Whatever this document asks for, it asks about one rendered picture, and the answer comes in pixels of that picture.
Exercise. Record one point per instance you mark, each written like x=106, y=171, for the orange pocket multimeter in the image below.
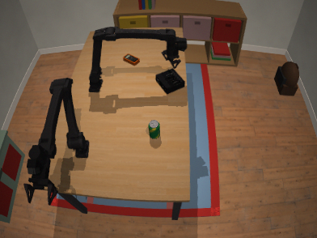
x=131, y=59

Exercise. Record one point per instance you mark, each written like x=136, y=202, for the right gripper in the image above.
x=41, y=184

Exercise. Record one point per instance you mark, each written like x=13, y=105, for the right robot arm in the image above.
x=46, y=148

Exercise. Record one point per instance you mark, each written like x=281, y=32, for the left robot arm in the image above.
x=120, y=33

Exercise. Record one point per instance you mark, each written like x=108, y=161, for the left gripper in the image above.
x=171, y=57

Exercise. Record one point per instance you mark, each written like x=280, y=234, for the black lighting desk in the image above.
x=167, y=83

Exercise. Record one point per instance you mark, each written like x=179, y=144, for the green and yellow drink can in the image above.
x=154, y=129

